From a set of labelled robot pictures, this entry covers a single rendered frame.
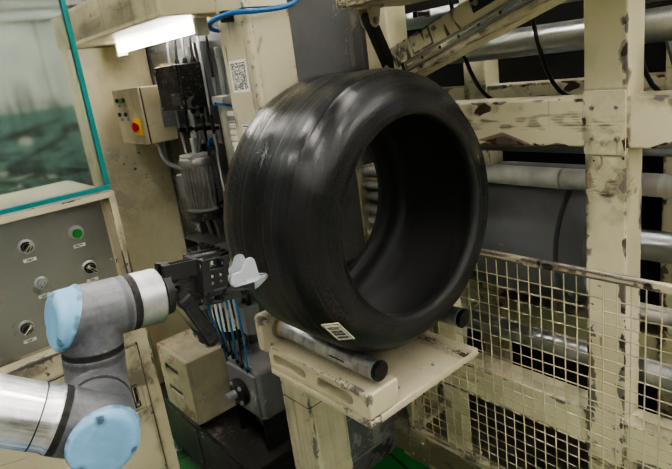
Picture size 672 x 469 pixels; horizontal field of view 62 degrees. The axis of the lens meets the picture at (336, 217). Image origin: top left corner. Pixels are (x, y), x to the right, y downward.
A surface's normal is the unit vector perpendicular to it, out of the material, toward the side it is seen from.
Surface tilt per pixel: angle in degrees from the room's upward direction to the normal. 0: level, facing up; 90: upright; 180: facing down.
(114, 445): 91
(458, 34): 90
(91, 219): 90
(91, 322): 88
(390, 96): 79
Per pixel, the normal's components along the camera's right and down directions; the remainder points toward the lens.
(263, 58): 0.65, 0.12
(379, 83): 0.26, -0.59
